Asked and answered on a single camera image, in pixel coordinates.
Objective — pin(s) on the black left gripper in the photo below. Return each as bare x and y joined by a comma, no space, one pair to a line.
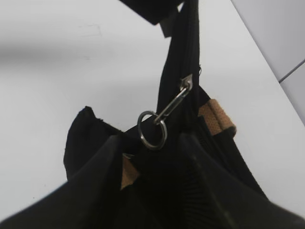
155,11

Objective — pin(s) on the metal zipper pull with ring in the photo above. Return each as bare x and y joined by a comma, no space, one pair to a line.
185,87

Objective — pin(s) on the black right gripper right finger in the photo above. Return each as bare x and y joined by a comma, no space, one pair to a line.
238,206

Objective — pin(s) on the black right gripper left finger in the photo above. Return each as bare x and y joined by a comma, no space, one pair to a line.
89,200

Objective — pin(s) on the black canvas tote bag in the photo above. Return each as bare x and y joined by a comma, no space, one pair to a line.
159,189

